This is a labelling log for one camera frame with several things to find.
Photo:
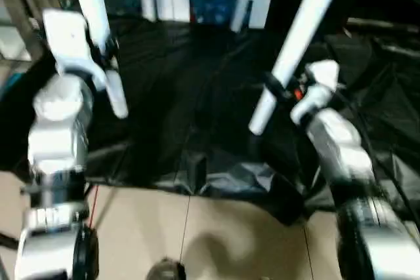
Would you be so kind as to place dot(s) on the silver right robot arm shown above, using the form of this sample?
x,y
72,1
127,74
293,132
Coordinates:
x,y
335,142

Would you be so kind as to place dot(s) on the grey metal stand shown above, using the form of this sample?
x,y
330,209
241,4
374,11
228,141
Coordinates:
x,y
23,4

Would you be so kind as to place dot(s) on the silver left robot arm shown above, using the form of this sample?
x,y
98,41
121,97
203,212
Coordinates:
x,y
59,136

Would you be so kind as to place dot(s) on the black plastic mat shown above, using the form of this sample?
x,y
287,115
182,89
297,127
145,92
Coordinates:
x,y
197,96

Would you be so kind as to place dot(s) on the black bench with silver rail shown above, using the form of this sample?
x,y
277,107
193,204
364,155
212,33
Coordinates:
x,y
387,31

